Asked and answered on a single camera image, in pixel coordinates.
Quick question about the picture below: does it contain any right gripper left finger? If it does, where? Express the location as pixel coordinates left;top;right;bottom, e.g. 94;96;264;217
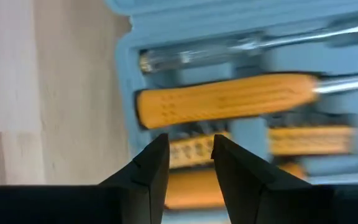
99;133;170;224

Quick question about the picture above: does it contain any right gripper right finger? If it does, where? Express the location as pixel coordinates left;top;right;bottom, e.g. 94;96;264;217
211;134;312;224

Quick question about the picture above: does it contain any screwdriver with orange handle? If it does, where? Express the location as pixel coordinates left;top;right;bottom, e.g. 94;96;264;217
165;161;307;210

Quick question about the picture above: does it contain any orange bit holder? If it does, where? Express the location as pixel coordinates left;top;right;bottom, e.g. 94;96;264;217
168;132;231;169

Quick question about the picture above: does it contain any small orange socket piece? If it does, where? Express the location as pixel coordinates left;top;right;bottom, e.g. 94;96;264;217
267;124;358;156

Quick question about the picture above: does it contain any hammer with orange handle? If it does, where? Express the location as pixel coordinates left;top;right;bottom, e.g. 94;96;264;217
134;72;358;130

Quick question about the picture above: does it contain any clear handled tester screwdriver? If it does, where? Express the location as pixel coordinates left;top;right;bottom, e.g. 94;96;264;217
139;23;358;73

